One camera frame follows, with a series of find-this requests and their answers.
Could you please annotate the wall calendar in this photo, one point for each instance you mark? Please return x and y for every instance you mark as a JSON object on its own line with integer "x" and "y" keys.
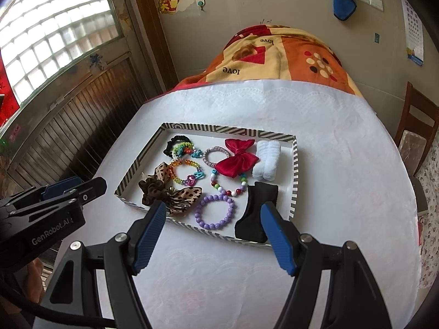
{"x": 413, "y": 27}

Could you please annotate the brown wooden door frame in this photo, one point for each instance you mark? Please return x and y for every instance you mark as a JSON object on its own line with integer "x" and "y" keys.
{"x": 151, "y": 24}

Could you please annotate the white tablecloth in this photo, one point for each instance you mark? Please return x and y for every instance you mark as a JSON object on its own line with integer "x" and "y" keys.
{"x": 343, "y": 178}

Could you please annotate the small blue wall sticker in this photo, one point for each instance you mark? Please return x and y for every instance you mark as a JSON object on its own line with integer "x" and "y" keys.
{"x": 376, "y": 37}

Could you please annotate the wooden slatted panel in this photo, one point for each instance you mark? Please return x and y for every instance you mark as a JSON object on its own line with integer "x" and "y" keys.
{"x": 85, "y": 109}

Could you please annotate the white wall hook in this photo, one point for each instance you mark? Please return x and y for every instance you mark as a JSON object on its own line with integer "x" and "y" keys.
{"x": 200, "y": 2}

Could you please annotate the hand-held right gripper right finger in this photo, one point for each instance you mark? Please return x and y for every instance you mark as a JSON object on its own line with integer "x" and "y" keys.
{"x": 279, "y": 243}

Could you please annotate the red window decoration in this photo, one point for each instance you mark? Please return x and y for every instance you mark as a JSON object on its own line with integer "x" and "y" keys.
{"x": 8, "y": 85}

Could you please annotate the red bow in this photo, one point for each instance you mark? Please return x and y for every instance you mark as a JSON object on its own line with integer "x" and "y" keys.
{"x": 236, "y": 164}

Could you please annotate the wooden chair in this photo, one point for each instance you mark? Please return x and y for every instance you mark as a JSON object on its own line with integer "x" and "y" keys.
{"x": 411, "y": 109}

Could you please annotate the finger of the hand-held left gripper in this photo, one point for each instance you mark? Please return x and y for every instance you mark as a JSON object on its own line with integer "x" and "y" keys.
{"x": 92, "y": 188}
{"x": 58, "y": 185}

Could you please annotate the white fluffy scrunchie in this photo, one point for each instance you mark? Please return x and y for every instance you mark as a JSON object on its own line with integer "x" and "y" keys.
{"x": 265, "y": 159}

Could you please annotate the leopard print hair bow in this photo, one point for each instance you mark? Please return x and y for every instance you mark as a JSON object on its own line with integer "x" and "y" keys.
{"x": 185, "y": 197}

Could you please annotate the glass block window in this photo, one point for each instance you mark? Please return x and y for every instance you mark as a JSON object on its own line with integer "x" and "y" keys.
{"x": 61, "y": 24}

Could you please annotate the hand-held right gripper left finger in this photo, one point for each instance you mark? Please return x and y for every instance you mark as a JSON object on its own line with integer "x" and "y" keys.
{"x": 151, "y": 233}

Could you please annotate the printed orange blanket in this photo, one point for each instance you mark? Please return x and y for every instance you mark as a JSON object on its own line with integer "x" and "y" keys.
{"x": 298, "y": 48}

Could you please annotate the blue flower sticker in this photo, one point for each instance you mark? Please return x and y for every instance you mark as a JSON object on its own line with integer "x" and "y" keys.
{"x": 96, "y": 62}

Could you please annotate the floral cloth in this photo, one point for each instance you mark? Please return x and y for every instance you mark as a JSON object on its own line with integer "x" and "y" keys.
{"x": 428, "y": 229}

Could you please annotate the person's left hand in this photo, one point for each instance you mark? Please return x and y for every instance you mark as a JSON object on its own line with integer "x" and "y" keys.
{"x": 35, "y": 274}

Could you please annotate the striped-edge white tray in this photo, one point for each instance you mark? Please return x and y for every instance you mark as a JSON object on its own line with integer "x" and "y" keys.
{"x": 212, "y": 137}

